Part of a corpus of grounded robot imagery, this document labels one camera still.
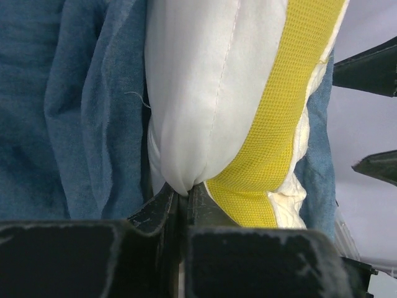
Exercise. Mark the white pillow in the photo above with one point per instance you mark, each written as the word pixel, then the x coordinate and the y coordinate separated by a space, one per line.
pixel 228 83

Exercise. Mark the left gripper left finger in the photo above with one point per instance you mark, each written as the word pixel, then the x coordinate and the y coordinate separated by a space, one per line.
pixel 133 257

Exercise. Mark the blue pillowcase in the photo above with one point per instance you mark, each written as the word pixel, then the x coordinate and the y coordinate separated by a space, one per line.
pixel 74 110

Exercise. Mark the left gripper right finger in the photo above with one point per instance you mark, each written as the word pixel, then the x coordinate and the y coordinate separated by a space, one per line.
pixel 225 260

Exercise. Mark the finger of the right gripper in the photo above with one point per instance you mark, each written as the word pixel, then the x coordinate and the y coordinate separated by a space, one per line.
pixel 381 166
pixel 372 71

